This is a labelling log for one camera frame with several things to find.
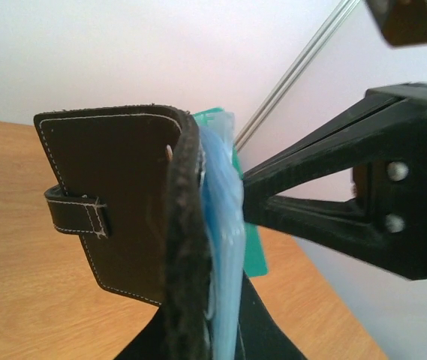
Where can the green credit card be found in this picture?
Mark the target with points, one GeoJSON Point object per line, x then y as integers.
{"type": "Point", "coordinates": [223, 123]}

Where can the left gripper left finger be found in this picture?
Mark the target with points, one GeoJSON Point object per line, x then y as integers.
{"type": "Point", "coordinates": [150, 343]}

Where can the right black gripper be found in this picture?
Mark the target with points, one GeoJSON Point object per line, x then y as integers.
{"type": "Point", "coordinates": [385, 222]}

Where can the right aluminium corner post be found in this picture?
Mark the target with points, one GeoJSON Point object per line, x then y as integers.
{"type": "Point", "coordinates": [308, 54]}

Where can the black leather card holder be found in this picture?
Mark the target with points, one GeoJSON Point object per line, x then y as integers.
{"type": "Point", "coordinates": [129, 185]}

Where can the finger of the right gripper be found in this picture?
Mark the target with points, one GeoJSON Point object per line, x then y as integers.
{"type": "Point", "coordinates": [329, 127]}

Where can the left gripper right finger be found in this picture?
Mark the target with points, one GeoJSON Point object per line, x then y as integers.
{"type": "Point", "coordinates": [258, 336]}

